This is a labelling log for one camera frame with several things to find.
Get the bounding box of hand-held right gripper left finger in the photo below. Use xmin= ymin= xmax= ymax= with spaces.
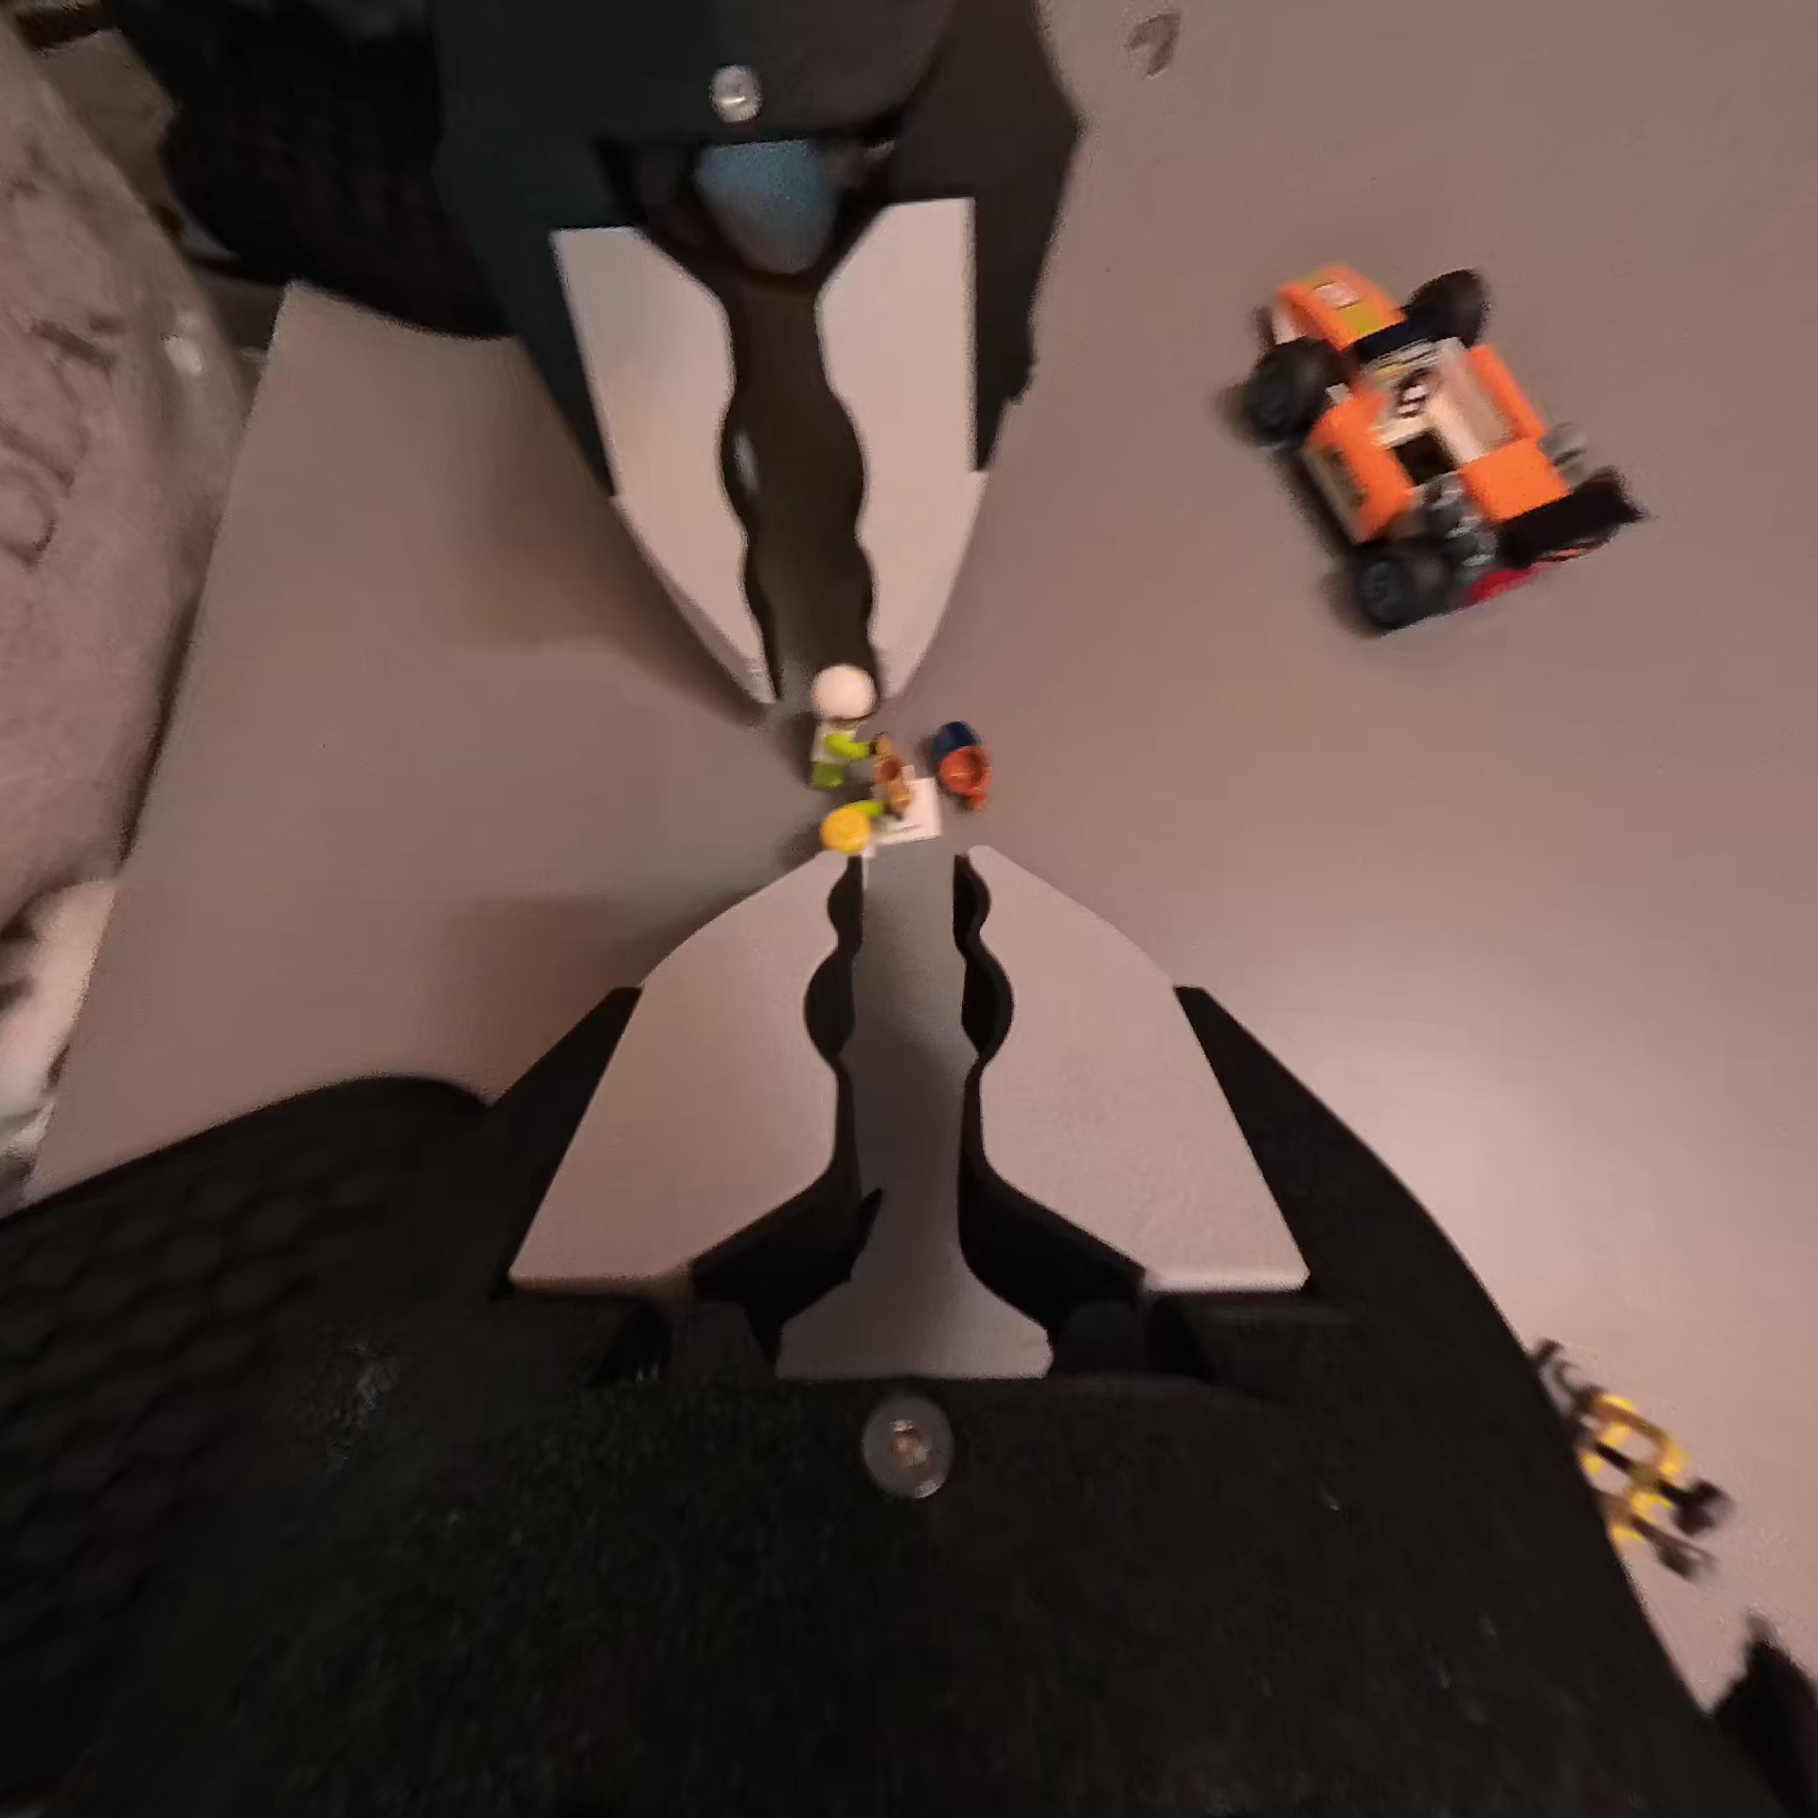
xmin=513 ymin=853 xmax=875 ymax=1309

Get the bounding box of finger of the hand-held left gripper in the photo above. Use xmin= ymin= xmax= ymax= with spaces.
xmin=809 ymin=200 xmax=996 ymax=693
xmin=550 ymin=222 xmax=782 ymax=705

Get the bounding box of grey lego plate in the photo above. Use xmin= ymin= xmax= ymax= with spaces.
xmin=1535 ymin=1341 xmax=1736 ymax=1578

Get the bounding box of small tan lego piece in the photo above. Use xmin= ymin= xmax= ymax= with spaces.
xmin=868 ymin=745 xmax=945 ymax=848

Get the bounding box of orange lego race car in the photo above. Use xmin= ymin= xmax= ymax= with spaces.
xmin=1241 ymin=263 xmax=1648 ymax=633

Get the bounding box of green lego minifigure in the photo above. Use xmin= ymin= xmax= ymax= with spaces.
xmin=806 ymin=662 xmax=883 ymax=792

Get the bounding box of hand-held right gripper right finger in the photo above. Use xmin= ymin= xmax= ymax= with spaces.
xmin=951 ymin=848 xmax=1309 ymax=1309

